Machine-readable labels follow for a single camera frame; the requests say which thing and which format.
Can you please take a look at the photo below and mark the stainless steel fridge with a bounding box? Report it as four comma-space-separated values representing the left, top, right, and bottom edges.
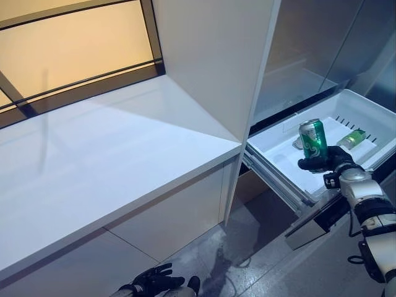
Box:
247, 0, 396, 131

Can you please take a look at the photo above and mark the thin floor cable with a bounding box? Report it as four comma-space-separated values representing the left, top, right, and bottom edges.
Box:
227, 255, 252, 296

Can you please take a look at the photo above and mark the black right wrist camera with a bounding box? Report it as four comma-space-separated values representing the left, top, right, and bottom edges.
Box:
323, 173, 340, 190

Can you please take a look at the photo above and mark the white plastic fridge drawer bin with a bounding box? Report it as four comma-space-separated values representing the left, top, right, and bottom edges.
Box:
246, 88, 396, 199

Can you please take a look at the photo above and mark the white tall side panel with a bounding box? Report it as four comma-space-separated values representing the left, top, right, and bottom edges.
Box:
151, 0, 282, 225

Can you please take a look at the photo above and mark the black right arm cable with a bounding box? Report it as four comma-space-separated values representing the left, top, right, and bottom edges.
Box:
348, 209, 368, 238

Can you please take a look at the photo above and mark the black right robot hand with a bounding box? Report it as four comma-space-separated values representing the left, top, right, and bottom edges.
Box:
297, 145, 356, 174

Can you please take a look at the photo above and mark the white counter cabinet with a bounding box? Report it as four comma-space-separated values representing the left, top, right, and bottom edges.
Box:
0, 74, 242, 297

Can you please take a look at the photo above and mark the light green drink bottle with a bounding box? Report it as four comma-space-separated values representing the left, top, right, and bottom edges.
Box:
336, 129, 366, 148

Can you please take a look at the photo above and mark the steel fridge drawer front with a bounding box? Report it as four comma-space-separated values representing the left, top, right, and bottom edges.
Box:
284, 154, 396, 252

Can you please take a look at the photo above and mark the tall green beer can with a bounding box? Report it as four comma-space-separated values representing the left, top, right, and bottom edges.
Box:
298, 118, 329, 162

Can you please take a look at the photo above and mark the white drawer slide rail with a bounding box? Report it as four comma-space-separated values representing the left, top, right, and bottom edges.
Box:
243, 148, 313, 214

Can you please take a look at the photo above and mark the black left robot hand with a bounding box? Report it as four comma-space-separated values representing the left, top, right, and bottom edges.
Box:
131, 262, 186, 297

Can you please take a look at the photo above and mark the dark framed window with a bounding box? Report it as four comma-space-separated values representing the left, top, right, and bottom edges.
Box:
0, 0, 165, 131

